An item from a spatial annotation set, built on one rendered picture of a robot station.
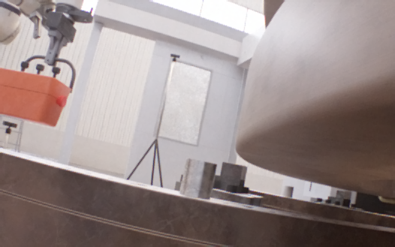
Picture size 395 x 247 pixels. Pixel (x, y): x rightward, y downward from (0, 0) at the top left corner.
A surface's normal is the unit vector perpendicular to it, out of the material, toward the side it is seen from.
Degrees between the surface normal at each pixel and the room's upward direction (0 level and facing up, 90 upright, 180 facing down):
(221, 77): 90
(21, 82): 97
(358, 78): 90
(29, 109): 97
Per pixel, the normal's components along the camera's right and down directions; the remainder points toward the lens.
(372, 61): -0.96, -0.22
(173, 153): 0.30, -0.07
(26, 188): -0.02, -0.14
